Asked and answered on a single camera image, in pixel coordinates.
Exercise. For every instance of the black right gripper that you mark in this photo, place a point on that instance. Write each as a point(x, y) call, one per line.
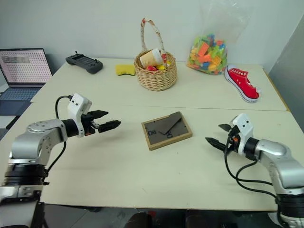
point(232, 146)

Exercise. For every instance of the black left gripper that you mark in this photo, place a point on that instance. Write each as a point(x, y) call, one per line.
point(89, 126)

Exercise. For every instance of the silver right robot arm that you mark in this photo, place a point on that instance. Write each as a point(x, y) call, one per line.
point(280, 154)

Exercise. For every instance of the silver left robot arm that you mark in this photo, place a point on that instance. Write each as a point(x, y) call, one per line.
point(35, 142)

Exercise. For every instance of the open laptop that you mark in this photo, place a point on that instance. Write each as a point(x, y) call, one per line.
point(23, 66)

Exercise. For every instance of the yellow sponge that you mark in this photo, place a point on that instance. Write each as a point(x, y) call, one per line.
point(124, 70)

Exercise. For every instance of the red canvas sneaker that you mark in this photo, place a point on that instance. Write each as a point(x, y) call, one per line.
point(244, 83)

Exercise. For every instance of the black handheld controller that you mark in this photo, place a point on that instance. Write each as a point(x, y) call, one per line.
point(85, 63)

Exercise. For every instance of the red toy piece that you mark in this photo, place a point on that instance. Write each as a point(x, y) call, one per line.
point(151, 68)

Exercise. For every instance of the ribbed paper cup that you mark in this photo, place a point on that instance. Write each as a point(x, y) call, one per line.
point(150, 59)

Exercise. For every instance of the yellow toy piece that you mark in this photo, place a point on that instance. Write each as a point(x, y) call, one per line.
point(162, 67)

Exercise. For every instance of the bag of colourful building blocks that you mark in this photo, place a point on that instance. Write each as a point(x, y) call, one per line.
point(206, 57)

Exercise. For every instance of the grey partition panel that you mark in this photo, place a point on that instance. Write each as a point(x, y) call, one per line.
point(292, 71)

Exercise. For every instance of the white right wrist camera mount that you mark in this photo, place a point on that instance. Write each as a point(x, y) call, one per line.
point(244, 128)

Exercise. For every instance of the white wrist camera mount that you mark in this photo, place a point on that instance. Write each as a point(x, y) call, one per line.
point(244, 128)
point(76, 107)

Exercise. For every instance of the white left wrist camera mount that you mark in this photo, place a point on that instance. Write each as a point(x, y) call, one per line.
point(76, 107)

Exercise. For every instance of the wooden tray with grey insert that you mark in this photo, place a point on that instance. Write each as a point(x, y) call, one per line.
point(154, 139)

